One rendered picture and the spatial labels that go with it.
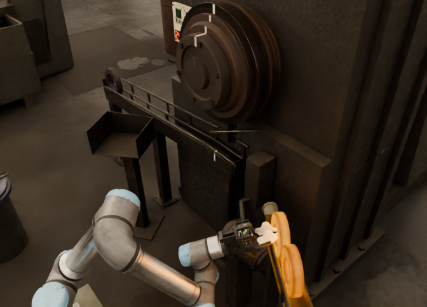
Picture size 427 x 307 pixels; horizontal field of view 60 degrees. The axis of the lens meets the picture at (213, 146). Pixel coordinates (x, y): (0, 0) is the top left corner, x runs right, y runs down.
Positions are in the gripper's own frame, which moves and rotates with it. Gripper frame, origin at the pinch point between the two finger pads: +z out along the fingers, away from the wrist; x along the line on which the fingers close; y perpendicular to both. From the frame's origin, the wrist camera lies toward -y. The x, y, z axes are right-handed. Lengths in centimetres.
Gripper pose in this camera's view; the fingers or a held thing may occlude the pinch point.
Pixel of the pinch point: (279, 232)
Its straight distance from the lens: 132.3
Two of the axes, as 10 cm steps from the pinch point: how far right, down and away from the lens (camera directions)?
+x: -0.7, -5.9, 8.1
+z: 9.4, -3.0, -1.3
